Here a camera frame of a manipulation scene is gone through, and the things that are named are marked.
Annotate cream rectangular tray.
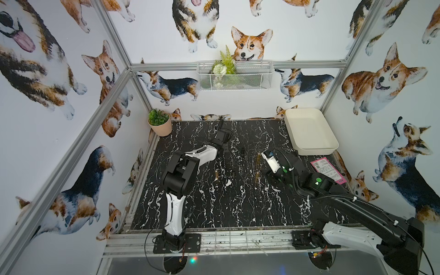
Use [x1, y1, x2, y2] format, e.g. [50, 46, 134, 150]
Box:
[284, 108, 339, 156]

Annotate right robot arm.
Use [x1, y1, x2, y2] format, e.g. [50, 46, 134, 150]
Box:
[261, 148, 425, 275]

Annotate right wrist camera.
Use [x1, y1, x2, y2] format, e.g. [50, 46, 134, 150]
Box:
[261, 150, 281, 174]

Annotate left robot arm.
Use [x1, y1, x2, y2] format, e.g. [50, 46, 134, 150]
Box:
[161, 119, 231, 246]

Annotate potted green plant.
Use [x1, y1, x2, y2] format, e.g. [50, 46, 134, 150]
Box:
[148, 109, 172, 137]

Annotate pink card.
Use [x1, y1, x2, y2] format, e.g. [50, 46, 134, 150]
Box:
[311, 157, 347, 184]

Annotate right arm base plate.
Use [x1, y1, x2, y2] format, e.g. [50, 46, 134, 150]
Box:
[291, 229, 341, 250]

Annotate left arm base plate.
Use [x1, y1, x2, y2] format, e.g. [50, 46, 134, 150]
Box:
[153, 232, 202, 254]

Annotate green fern with white flower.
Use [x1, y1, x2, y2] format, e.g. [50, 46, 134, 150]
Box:
[210, 46, 237, 89]

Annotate white wire basket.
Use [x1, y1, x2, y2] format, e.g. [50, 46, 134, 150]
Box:
[197, 61, 275, 91]

